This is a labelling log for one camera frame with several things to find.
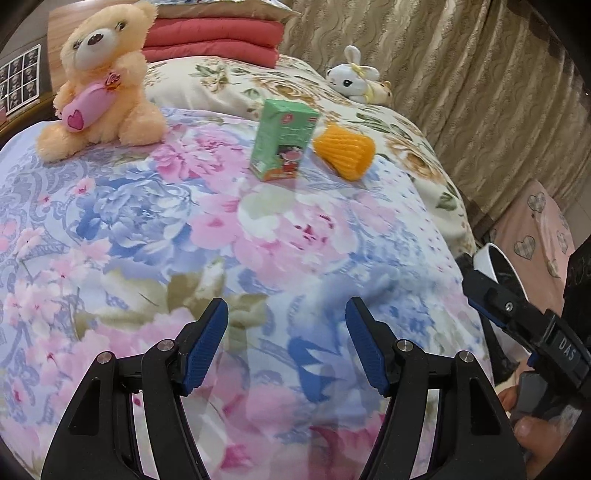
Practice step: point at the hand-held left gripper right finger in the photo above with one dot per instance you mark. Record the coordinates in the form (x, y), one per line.
(364, 350)

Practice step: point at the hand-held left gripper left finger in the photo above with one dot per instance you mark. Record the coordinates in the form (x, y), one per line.
(207, 341)

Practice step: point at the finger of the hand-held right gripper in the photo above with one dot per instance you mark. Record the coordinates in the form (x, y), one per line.
(496, 300)

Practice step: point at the white round bin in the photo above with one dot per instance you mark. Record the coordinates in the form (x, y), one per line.
(485, 258)

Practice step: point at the orange foam fruit net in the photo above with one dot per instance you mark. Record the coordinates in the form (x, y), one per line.
(344, 150)

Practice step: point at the green drink carton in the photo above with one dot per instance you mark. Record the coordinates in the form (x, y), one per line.
(281, 138)

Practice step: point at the person's right hand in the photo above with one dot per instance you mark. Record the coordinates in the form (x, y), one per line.
(535, 438)

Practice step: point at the pink heart-print cloth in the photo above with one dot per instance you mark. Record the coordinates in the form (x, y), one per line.
(531, 230)

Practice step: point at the pink and blue floral blanket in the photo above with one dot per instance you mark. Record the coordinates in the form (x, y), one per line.
(184, 230)

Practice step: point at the beige floral blanket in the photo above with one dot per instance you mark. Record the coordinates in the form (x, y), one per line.
(415, 152)

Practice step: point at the beige patterned curtain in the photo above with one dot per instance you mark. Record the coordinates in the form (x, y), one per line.
(461, 92)

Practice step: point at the tan bear plush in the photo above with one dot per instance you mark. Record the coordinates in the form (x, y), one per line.
(384, 92)

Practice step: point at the white bunny plush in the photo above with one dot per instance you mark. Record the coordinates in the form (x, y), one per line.
(346, 76)

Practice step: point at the peach teddy bear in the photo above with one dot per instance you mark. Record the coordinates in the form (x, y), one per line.
(101, 92)

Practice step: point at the folded red quilt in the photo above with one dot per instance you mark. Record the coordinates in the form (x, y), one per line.
(207, 41)

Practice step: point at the black and white photo sheet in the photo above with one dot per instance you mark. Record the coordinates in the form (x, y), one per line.
(18, 83)

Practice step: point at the wooden headboard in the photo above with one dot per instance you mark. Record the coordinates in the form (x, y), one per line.
(53, 50)

